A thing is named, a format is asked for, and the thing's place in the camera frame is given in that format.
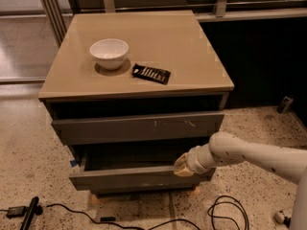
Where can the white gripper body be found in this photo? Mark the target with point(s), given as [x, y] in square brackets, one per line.
[194, 162]

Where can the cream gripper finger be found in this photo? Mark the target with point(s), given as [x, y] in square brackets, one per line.
[181, 166]

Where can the grey drawer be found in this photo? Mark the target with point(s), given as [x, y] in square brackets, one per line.
[137, 128]
[130, 167]
[105, 192]

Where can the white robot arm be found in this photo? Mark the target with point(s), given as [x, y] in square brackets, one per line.
[224, 149]

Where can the grey bottom drawer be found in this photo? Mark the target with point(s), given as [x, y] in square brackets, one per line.
[105, 192]

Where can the grey top drawer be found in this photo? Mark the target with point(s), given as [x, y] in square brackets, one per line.
[137, 128]

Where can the grey drawer cabinet beige top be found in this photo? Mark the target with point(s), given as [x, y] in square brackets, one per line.
[77, 87]

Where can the white power strip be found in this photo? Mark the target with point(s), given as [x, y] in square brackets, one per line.
[282, 218]

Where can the small dark floor object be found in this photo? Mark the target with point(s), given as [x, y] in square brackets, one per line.
[285, 104]

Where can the black snack packet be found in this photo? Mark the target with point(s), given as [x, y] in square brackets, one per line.
[151, 74]

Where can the blue tape piece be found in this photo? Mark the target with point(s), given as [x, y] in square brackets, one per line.
[73, 163]

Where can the white ceramic bowl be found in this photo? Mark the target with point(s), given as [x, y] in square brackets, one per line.
[110, 53]

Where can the black bar device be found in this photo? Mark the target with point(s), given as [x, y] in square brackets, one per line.
[34, 209]

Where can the black power adapter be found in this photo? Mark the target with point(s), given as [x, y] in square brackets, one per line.
[15, 212]

